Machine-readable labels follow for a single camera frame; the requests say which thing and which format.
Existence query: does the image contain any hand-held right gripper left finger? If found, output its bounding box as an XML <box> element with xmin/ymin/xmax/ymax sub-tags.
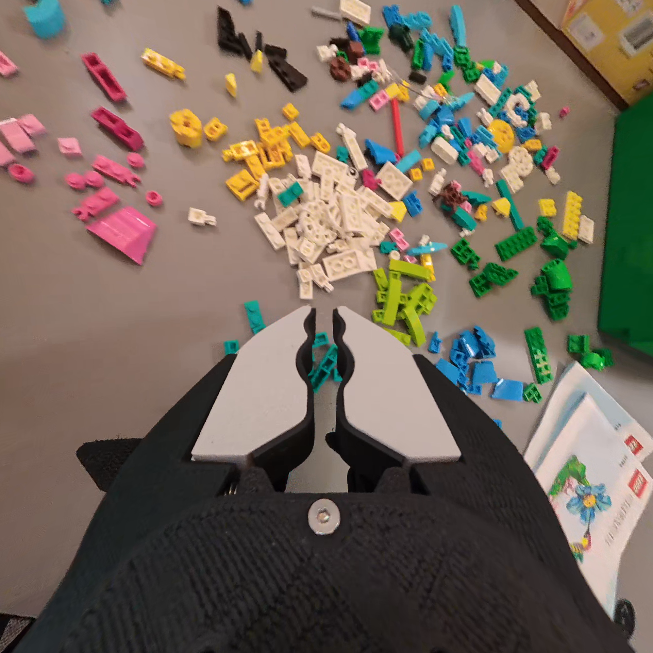
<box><xmin>190</xmin><ymin>305</ymin><xmax>317</xmax><ymax>466</ymax></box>

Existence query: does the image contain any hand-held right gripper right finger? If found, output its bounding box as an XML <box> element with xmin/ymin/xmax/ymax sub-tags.
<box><xmin>332</xmin><ymin>305</ymin><xmax>463</xmax><ymax>467</ymax></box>

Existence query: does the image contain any cluster of blue lego pieces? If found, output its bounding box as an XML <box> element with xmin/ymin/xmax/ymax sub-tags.
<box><xmin>428</xmin><ymin>325</ymin><xmax>526</xmax><ymax>404</ymax></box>

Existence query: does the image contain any cluster of lime lego pieces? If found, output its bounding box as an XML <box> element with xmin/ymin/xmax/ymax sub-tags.
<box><xmin>371</xmin><ymin>257</ymin><xmax>439</xmax><ymax>349</ymax></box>

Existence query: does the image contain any long green lego plate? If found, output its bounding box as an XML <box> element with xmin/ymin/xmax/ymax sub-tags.
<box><xmin>524</xmin><ymin>326</ymin><xmax>555</xmax><ymax>385</ymax></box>

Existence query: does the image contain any pile of white lego pieces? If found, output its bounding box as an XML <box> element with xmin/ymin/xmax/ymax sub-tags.
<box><xmin>252</xmin><ymin>148</ymin><xmax>415</xmax><ymax>302</ymax></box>

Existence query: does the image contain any cluster of green lego pieces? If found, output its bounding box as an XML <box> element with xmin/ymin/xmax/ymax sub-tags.
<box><xmin>449</xmin><ymin>214</ymin><xmax>580</xmax><ymax>323</ymax></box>

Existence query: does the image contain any bright green lego piece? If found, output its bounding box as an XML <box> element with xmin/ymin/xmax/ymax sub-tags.
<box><xmin>567</xmin><ymin>333</ymin><xmax>615</xmax><ymax>371</ymax></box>

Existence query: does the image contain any scatter of pink lego pieces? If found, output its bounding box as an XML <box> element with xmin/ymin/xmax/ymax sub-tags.
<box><xmin>0</xmin><ymin>50</ymin><xmax>165</xmax><ymax>267</ymax></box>

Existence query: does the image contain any cluster of yellow lego pieces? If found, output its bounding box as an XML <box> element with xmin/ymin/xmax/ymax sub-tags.
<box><xmin>204</xmin><ymin>102</ymin><xmax>332</xmax><ymax>202</ymax></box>

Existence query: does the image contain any mixed pile of lego pieces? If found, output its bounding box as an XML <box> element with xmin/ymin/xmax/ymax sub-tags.
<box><xmin>312</xmin><ymin>0</ymin><xmax>598</xmax><ymax>246</ymax></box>

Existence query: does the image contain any yellow round lego piece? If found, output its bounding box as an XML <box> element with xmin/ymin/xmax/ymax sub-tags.
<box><xmin>169</xmin><ymin>108</ymin><xmax>205</xmax><ymax>149</ymax></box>

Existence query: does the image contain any green lego baseplate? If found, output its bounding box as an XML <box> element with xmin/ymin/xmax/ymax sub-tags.
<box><xmin>597</xmin><ymin>94</ymin><xmax>653</xmax><ymax>358</ymax></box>

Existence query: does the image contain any black lego wedge plate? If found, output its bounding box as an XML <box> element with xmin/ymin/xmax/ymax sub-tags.
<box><xmin>216</xmin><ymin>5</ymin><xmax>254</xmax><ymax>57</ymax></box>
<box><xmin>264</xmin><ymin>43</ymin><xmax>309</xmax><ymax>94</ymax></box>

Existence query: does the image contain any yellow lego plate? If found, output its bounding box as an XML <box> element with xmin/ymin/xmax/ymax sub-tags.
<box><xmin>141</xmin><ymin>47</ymin><xmax>186</xmax><ymax>80</ymax></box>

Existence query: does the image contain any light blue round lego piece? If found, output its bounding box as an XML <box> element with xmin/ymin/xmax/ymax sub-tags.
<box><xmin>23</xmin><ymin>0</ymin><xmax>67</xmax><ymax>39</ymax></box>

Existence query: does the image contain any pale blue instruction booklet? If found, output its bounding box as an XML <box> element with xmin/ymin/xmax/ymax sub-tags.
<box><xmin>524</xmin><ymin>359</ymin><xmax>653</xmax><ymax>470</ymax></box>

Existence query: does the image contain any flower cover instruction booklet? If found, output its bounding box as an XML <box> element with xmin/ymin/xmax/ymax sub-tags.
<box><xmin>531</xmin><ymin>393</ymin><xmax>653</xmax><ymax>620</ymax></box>

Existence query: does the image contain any black round object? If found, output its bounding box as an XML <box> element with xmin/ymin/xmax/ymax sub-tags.
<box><xmin>614</xmin><ymin>598</ymin><xmax>637</xmax><ymax>639</ymax></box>

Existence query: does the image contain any yellow cardboard box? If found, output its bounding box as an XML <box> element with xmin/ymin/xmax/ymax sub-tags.
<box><xmin>560</xmin><ymin>0</ymin><xmax>653</xmax><ymax>110</ymax></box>

